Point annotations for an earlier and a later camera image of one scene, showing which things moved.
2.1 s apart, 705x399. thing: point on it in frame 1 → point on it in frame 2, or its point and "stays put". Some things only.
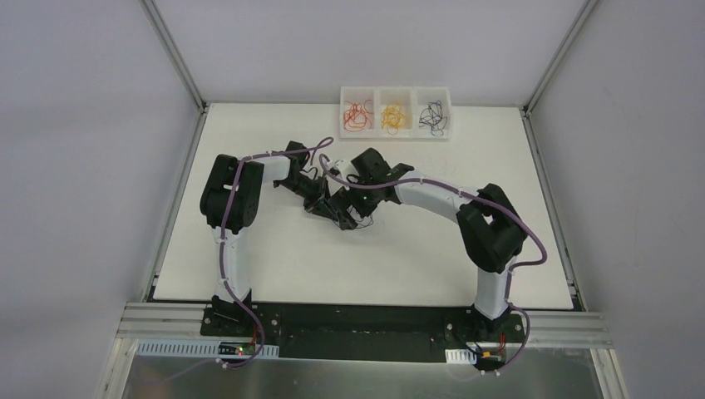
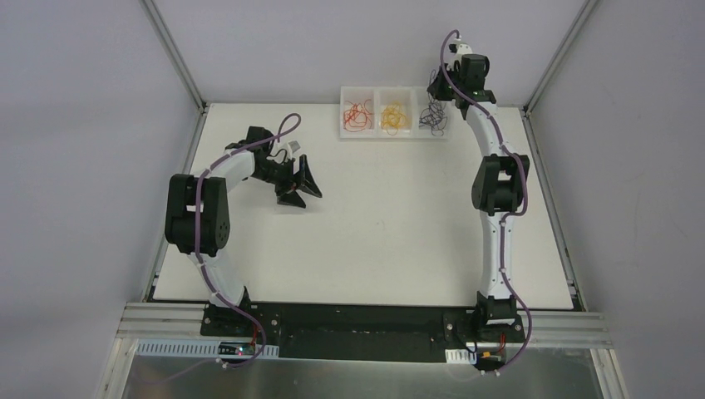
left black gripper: x=316 y=199 → x=294 y=179
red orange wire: x=356 y=117 stays put
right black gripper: x=348 y=206 → x=437 y=86
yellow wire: x=392 y=118 stays put
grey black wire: x=433 y=117 stays put
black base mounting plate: x=367 y=331 stays put
